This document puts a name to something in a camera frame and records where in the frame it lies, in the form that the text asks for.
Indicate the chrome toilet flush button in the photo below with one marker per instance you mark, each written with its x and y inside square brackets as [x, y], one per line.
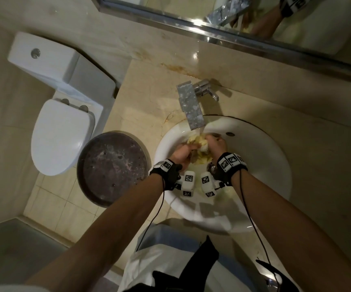
[35, 53]

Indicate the white toilet tank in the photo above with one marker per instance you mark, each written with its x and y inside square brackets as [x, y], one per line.
[56, 66]

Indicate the chrome square faucet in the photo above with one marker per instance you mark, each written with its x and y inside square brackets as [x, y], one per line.
[190, 106]

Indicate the black left wrist band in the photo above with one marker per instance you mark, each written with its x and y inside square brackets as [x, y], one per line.
[167, 173]

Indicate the white round sink basin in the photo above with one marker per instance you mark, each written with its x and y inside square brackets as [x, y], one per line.
[260, 167]

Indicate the person's right forearm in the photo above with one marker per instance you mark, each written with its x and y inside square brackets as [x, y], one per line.
[294, 234]

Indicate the person's white shirt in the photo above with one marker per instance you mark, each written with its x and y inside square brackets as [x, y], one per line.
[163, 258]

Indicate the round dark metal basin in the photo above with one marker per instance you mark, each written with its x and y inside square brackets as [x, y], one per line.
[113, 168]

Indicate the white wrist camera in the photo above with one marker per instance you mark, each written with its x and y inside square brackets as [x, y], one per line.
[188, 183]
[208, 183]

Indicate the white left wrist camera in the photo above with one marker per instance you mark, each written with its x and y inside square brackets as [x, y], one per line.
[188, 183]

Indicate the wall mirror with metal frame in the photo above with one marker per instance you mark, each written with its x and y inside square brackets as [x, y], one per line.
[321, 24]

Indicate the person's left forearm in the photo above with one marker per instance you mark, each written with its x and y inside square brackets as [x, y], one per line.
[102, 237]

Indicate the person's left fingers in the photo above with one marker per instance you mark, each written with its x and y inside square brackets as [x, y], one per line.
[192, 147]

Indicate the person's right fingers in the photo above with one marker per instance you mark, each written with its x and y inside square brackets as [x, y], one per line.
[213, 137]

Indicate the black wrist band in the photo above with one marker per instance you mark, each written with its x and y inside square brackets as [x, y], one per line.
[167, 173]
[228, 165]

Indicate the yellow wet cloth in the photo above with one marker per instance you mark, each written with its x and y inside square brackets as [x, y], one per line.
[200, 148]

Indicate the white toilet lid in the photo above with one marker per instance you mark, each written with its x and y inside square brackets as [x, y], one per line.
[61, 138]

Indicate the black right wrist band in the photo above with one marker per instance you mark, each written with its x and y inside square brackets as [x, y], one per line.
[228, 165]

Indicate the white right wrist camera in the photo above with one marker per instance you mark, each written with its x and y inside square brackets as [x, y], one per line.
[208, 183]

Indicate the person's right hand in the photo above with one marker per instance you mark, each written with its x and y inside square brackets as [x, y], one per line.
[217, 147]

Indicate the chrome sink drain plug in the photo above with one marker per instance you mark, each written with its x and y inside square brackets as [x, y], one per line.
[213, 169]

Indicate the person's left hand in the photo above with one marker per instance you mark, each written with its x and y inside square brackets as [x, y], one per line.
[181, 155]

